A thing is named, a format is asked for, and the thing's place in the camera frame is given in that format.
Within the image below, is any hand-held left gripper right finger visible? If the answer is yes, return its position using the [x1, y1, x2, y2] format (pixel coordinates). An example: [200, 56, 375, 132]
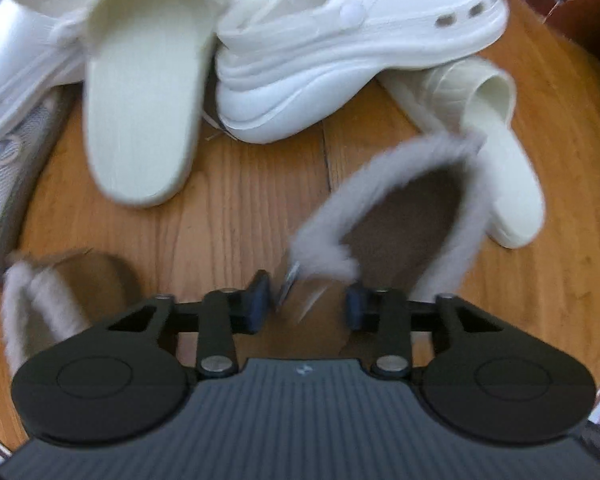
[346, 284, 501, 380]

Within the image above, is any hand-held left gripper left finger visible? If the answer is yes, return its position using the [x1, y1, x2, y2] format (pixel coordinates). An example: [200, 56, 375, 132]
[105, 270, 272, 380]

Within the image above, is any brown fur-lined slipper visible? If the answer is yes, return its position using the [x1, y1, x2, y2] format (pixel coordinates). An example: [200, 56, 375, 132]
[0, 249, 142, 377]
[289, 129, 496, 306]

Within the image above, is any cream slide slipper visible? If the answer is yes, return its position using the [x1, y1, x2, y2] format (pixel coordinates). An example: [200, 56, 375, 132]
[380, 57, 547, 249]
[82, 0, 242, 209]

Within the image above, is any grey mesh lace sneaker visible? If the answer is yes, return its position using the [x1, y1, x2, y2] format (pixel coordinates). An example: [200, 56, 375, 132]
[0, 87, 77, 292]

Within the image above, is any white platform clog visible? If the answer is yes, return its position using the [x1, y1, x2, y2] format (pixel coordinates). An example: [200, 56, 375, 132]
[0, 0, 97, 147]
[214, 0, 509, 144]

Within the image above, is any brown cardboard box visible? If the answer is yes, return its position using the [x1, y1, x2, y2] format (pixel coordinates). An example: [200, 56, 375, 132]
[495, 0, 600, 67]

